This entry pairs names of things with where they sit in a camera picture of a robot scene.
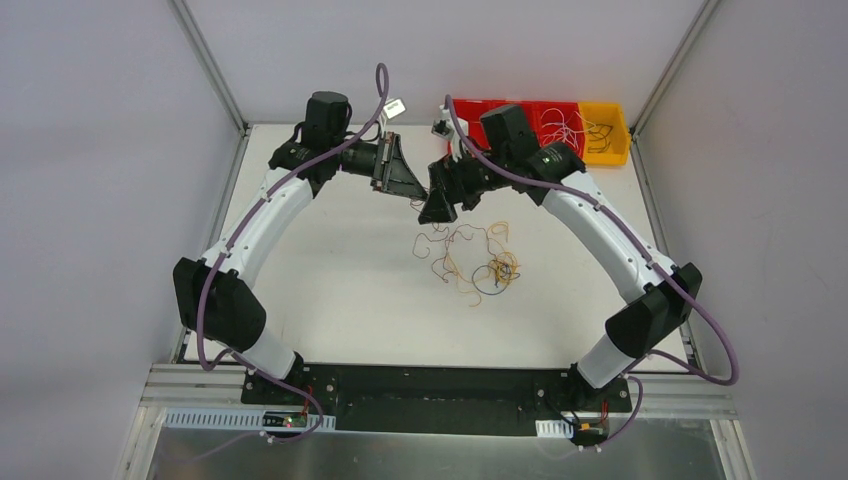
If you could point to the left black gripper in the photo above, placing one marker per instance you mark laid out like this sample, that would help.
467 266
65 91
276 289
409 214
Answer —
385 163

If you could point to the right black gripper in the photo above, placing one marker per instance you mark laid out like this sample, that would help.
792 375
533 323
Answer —
451 183

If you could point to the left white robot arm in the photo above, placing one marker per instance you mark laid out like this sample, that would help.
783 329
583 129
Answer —
215 292

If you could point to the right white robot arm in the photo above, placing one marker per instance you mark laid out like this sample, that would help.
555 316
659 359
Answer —
658 294

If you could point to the left red bin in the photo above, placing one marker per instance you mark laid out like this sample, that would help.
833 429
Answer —
471 111

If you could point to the right red bin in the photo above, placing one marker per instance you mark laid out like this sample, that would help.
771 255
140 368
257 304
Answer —
564 123

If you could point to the yellow bin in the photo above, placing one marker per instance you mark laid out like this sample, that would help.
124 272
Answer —
608 135

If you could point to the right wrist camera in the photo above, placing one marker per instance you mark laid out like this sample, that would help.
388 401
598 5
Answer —
448 126

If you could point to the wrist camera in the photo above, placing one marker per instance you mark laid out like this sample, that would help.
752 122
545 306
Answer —
392 109
448 126

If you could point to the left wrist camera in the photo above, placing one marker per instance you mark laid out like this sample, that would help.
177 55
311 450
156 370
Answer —
392 109

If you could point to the aluminium frame rail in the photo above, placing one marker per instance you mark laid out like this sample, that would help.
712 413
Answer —
191 425

